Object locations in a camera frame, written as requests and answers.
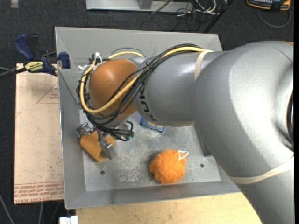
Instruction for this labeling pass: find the blue box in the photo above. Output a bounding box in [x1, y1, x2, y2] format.
[139, 115, 167, 133]

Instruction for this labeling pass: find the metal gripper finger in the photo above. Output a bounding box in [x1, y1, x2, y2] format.
[99, 140, 117, 161]
[76, 122, 96, 138]

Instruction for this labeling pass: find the grey metal bin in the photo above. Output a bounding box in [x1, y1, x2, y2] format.
[55, 26, 244, 210]

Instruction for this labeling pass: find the orange bath pouf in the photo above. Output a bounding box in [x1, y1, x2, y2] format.
[149, 149, 190, 185]

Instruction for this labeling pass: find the orange flat sponge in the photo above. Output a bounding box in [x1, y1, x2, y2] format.
[79, 131, 116, 163]

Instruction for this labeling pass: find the brown cardboard board, red print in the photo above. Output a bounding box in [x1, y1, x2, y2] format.
[14, 63, 65, 205]

